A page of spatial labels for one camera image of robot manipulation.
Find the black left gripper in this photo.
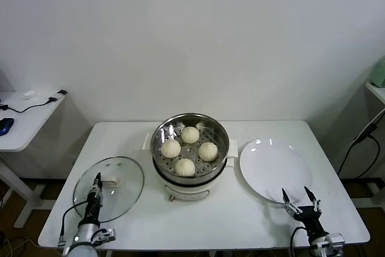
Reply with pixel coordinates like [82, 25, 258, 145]
[84, 172, 105, 224]

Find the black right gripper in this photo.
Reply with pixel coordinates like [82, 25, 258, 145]
[281, 186, 324, 238]

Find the glass lid with white handle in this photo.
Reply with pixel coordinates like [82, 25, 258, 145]
[73, 156, 145, 223]

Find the white steamed baozi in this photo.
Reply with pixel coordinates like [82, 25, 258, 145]
[198, 141, 219, 162]
[180, 126, 200, 144]
[174, 158, 196, 178]
[161, 139, 182, 158]

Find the stainless steel steamer basket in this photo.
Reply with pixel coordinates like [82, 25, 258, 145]
[141, 113, 238, 181]

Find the white round plate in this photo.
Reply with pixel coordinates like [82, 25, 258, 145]
[239, 138, 313, 204]

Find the white side desk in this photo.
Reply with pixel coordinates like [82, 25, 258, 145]
[0, 90, 69, 228]

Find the blue computer mouse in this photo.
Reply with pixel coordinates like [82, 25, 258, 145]
[0, 117, 15, 137]

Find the white crumpled tissue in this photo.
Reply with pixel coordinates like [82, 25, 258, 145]
[22, 90, 40, 101]

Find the pale green appliance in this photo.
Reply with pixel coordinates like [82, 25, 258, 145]
[369, 57, 385, 88]

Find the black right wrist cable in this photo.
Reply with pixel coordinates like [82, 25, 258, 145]
[289, 226, 305, 257]

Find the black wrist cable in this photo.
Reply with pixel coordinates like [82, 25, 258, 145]
[58, 202, 88, 246]
[289, 226, 305, 257]

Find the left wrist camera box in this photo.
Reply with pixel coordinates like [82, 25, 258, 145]
[91, 228, 117, 243]

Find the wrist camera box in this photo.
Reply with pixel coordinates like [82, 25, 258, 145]
[91, 228, 117, 243]
[312, 232, 345, 255]

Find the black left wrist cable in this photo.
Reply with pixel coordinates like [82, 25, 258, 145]
[58, 202, 88, 246]

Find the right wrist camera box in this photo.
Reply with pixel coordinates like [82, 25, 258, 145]
[312, 232, 345, 255]

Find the black power cable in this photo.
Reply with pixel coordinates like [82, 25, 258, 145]
[336, 135, 380, 178]

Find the thin black desk cable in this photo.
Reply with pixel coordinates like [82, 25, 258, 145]
[0, 96, 60, 114]

